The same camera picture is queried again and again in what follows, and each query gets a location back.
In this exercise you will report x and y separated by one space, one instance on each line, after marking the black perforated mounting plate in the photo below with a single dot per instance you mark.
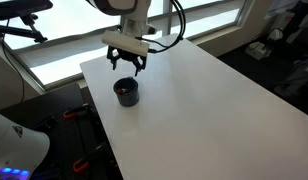
64 140

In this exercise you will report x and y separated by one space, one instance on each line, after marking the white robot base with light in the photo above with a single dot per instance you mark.
14 146

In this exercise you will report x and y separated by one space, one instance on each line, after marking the dark teal speckled mug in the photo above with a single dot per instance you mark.
127 98

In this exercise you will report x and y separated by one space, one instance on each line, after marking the black articulated camera stand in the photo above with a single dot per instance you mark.
14 30

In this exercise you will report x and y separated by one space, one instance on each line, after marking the white floor device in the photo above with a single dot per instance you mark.
257 50

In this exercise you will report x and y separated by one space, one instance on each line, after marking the large window white frame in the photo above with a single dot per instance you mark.
227 18

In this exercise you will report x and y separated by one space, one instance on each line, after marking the black camera device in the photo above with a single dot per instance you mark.
20 7

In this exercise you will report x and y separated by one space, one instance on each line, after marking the black robot cart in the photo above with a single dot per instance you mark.
44 100

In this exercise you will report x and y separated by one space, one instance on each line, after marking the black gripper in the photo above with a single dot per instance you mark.
127 56

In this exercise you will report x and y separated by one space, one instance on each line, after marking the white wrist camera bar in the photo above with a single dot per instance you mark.
125 43

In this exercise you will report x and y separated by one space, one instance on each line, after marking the round white object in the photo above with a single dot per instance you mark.
276 34

